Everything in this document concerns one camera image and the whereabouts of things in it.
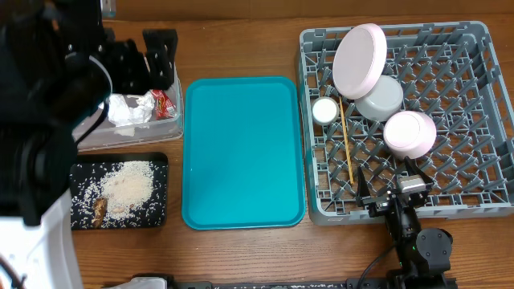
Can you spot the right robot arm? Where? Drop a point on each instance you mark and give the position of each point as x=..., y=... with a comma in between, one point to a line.
x=423, y=254

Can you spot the pink shallow bowl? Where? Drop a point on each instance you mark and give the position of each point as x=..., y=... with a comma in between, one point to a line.
x=409, y=134

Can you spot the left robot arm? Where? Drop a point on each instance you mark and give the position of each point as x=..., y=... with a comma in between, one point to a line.
x=58, y=67

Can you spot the teal serving tray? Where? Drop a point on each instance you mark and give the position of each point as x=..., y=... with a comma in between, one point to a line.
x=242, y=154

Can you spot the red snack wrapper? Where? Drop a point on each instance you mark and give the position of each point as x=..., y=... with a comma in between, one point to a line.
x=164, y=107

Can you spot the grey dishwasher rack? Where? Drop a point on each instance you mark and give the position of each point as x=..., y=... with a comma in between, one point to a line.
x=447, y=70

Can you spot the black plastic tray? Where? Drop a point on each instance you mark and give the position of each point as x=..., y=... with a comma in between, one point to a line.
x=160, y=216

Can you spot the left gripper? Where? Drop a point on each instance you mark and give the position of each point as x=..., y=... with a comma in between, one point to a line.
x=157, y=65

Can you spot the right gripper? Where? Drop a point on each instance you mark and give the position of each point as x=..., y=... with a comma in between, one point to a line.
x=377, y=206

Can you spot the white tissue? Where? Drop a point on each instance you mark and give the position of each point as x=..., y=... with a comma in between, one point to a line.
x=127, y=110

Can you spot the clear plastic waste bin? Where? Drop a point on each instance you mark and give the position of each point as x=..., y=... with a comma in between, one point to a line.
x=104, y=136

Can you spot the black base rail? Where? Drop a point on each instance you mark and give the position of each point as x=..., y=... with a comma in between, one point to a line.
x=168, y=282

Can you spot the wooden chopstick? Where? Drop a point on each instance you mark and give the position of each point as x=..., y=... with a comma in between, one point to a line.
x=346, y=141

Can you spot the white rice with food scrap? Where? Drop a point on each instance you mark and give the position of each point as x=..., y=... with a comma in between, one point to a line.
x=124, y=188

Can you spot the white cup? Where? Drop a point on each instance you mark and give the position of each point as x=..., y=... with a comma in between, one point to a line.
x=325, y=110

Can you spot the pink round plate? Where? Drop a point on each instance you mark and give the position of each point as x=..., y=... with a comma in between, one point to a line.
x=359, y=60

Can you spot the grey bowl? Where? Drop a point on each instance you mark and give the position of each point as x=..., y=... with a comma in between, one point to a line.
x=384, y=100

